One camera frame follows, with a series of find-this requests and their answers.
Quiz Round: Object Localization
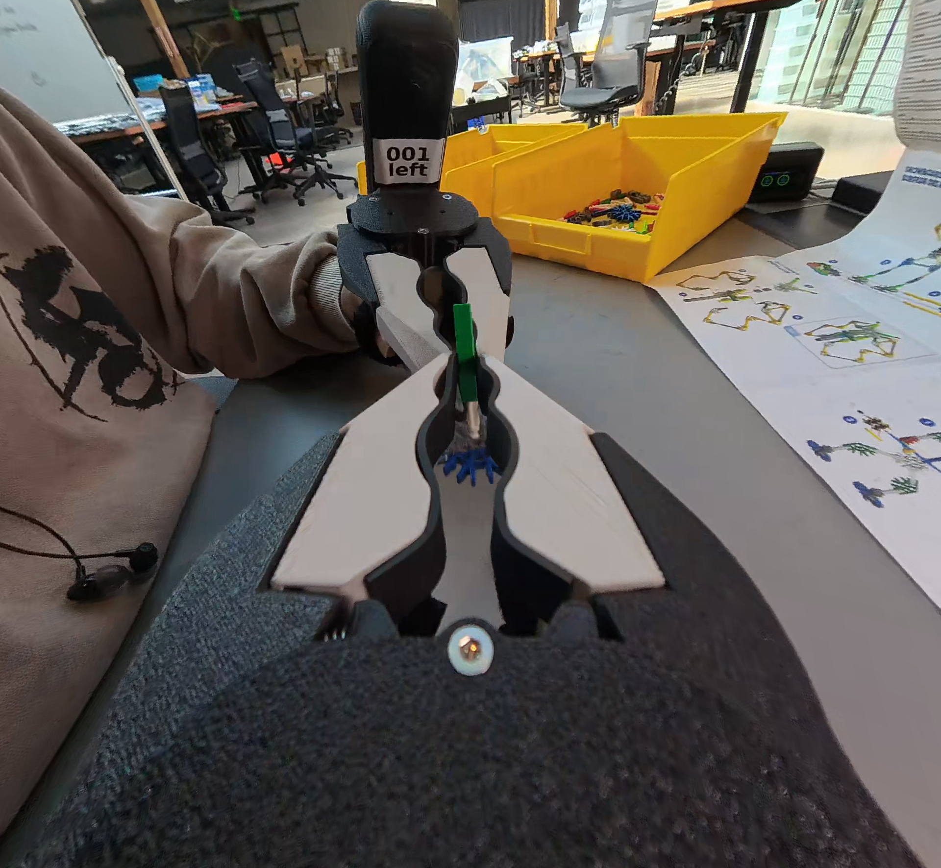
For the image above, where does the whiteboard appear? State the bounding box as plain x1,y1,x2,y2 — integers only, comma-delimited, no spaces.
0,0,136,127

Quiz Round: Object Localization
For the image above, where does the printed instruction sheet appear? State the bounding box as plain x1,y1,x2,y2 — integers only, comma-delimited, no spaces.
647,0,941,612

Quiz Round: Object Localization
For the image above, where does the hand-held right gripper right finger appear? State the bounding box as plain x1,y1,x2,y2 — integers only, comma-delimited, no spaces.
471,354,669,597

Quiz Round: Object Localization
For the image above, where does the background table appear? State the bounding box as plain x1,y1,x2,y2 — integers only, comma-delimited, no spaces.
647,0,842,117

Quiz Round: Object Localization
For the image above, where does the dark flat device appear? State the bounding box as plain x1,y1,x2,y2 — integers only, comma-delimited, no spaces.
831,170,901,217

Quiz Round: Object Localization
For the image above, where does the yellow plastic bin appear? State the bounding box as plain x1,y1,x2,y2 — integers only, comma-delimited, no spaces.
490,112,789,286
358,123,589,217

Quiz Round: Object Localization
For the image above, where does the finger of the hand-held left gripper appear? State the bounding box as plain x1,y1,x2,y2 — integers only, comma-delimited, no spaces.
364,251,454,374
445,247,516,369

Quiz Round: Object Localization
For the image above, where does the pile of toy pieces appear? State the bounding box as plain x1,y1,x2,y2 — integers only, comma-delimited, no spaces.
562,190,663,234

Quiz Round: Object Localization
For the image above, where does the black device with green lights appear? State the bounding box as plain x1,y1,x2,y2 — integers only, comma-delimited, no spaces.
750,141,827,208

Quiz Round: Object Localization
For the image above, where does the green toy connector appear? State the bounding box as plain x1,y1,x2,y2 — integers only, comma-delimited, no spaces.
450,301,482,408

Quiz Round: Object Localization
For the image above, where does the blue snowflake toy connector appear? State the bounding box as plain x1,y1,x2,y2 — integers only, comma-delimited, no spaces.
440,444,502,488

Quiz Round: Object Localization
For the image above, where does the grey desk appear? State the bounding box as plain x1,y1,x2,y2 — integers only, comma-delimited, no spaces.
177,200,941,868

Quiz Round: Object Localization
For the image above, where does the black office chair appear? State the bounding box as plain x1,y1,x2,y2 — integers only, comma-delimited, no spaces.
236,60,361,208
556,0,663,127

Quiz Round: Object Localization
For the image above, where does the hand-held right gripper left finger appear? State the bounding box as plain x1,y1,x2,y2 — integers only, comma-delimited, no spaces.
270,351,460,597

